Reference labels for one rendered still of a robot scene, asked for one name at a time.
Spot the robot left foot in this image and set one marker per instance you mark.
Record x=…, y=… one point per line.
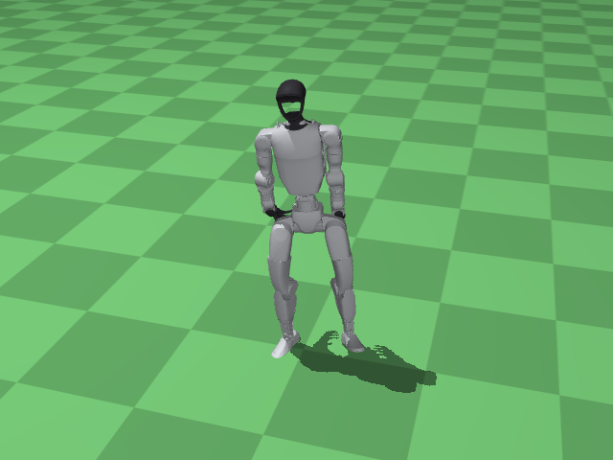
x=352, y=342

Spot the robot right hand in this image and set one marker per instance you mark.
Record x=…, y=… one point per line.
x=276, y=214

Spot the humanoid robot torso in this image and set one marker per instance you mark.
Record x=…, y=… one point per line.
x=301, y=161

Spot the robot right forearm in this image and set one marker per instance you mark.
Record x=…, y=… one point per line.
x=267, y=198

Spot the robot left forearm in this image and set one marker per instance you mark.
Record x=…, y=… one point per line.
x=337, y=198

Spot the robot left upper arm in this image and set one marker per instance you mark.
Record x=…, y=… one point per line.
x=331, y=136

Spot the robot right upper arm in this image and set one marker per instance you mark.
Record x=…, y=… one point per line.
x=264, y=176

